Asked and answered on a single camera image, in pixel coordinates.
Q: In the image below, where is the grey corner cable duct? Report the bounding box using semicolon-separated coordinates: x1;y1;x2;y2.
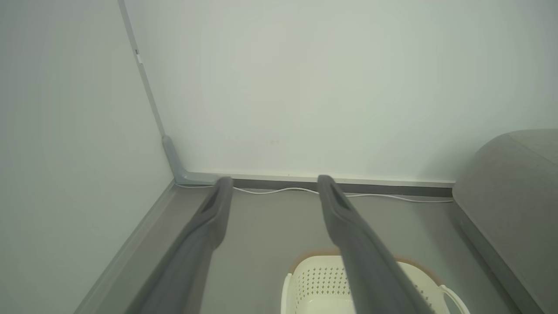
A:
118;0;218;184

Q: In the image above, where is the white cable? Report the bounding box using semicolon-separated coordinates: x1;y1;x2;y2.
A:
175;183;454;204

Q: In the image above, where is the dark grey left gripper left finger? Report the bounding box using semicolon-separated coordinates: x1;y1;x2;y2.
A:
124;176;234;314

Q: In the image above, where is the grey fabric sofa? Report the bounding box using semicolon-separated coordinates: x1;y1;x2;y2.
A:
452;129;558;314

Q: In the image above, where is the cream perforated laundry basket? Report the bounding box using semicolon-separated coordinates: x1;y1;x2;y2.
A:
281;256;470;314

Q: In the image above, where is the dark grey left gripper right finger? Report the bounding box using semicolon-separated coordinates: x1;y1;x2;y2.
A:
317;175;435;314

